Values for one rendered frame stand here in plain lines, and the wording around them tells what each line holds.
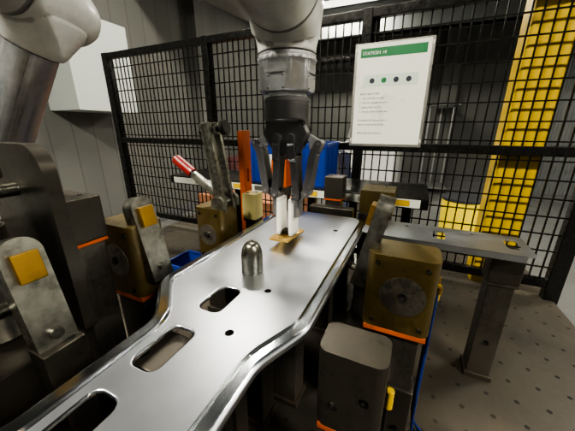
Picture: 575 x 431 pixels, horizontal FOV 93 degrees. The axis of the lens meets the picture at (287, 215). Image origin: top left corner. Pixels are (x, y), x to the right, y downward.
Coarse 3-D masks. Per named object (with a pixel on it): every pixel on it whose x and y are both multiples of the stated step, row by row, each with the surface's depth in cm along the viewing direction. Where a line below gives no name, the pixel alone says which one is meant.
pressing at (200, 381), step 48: (240, 240) 52; (336, 240) 52; (192, 288) 36; (240, 288) 36; (288, 288) 36; (144, 336) 28; (240, 336) 28; (288, 336) 28; (96, 384) 23; (144, 384) 23; (192, 384) 23; (240, 384) 23
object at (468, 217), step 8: (456, 200) 249; (464, 200) 248; (472, 200) 248; (480, 200) 248; (448, 208) 256; (472, 208) 245; (440, 216) 270; (448, 216) 258; (456, 216) 252; (440, 224) 270; (448, 224) 259; (456, 224) 254
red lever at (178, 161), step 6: (174, 156) 57; (180, 156) 57; (174, 162) 57; (180, 162) 57; (186, 162) 57; (180, 168) 57; (186, 168) 56; (192, 168) 56; (192, 174) 56; (198, 174) 56; (198, 180) 56; (204, 180) 56; (204, 186) 56; (210, 186) 55; (210, 192) 55; (228, 198) 55
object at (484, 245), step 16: (400, 224) 60; (416, 224) 60; (400, 240) 53; (416, 240) 52; (432, 240) 52; (448, 240) 52; (464, 240) 52; (480, 240) 52; (496, 240) 52; (512, 240) 52; (480, 256) 48; (496, 256) 47; (512, 256) 46; (528, 256) 46
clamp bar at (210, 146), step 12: (204, 132) 51; (216, 132) 51; (228, 132) 51; (204, 144) 51; (216, 144) 53; (216, 156) 52; (216, 168) 52; (216, 180) 53; (228, 180) 55; (216, 192) 54; (228, 192) 56; (228, 204) 57
